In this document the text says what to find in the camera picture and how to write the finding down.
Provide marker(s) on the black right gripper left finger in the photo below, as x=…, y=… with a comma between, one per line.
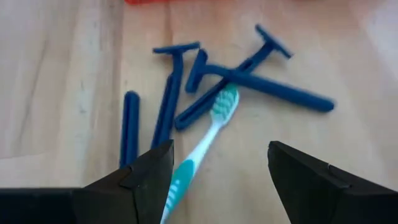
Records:
x=93, y=202

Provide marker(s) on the blue disposable razor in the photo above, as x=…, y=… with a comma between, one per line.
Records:
x=280, y=91
x=169, y=102
x=272, y=42

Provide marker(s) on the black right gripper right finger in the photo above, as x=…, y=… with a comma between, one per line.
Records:
x=326, y=196

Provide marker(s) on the teal white toothbrush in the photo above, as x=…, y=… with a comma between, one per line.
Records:
x=224, y=104

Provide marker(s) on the large red plastic basket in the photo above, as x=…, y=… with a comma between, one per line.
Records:
x=146, y=1

